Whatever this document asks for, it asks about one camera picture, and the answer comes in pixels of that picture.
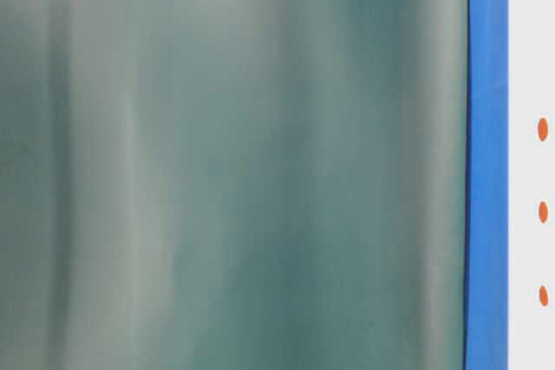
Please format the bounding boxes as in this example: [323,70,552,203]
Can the blue table cloth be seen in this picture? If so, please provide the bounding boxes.
[464,0,509,369]

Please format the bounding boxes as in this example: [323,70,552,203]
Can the orange dot mark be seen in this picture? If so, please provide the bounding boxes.
[537,117,549,141]
[538,201,549,224]
[539,286,549,307]

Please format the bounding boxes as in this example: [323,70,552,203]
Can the large white board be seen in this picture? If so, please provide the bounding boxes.
[509,0,554,369]

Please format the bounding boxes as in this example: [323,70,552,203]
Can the green background curtain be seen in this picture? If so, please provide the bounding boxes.
[1,0,467,369]

